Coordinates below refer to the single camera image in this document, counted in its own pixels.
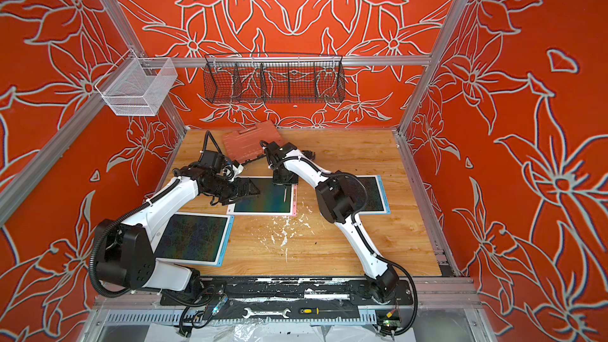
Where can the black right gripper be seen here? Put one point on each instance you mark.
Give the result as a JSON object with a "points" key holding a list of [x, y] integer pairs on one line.
{"points": [[283, 173]]}

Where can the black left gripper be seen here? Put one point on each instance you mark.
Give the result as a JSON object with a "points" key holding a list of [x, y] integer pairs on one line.
{"points": [[237, 193]]}

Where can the pink framed writing tablet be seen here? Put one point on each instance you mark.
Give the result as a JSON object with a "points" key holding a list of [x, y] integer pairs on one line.
{"points": [[273, 200]]}

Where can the blue framed front tablet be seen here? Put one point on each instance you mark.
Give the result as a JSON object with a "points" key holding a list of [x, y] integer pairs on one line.
{"points": [[190, 238]]}

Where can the blue framed tablet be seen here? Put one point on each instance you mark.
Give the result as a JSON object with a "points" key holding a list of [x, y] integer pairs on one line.
{"points": [[190, 238], [377, 203]]}

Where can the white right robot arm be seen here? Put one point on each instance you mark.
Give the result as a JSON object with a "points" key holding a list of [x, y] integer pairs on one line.
{"points": [[341, 197]]}

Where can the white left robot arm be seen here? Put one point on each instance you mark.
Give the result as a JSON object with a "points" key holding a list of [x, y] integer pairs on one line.
{"points": [[122, 258]]}

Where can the red plastic tool case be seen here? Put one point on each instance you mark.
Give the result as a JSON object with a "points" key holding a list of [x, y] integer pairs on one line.
{"points": [[245, 145]]}

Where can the silver open-end wrench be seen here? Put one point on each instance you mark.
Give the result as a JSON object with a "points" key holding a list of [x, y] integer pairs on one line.
{"points": [[249, 313]]}

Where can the black wire wall basket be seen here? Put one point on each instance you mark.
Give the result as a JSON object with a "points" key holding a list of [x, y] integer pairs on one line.
{"points": [[274, 78]]}

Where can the clear plastic wall bin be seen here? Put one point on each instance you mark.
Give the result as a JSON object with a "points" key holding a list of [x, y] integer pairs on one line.
{"points": [[137, 87]]}

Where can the yellow handled screwdriver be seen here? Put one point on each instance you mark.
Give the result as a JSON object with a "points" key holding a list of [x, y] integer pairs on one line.
{"points": [[318, 311]]}

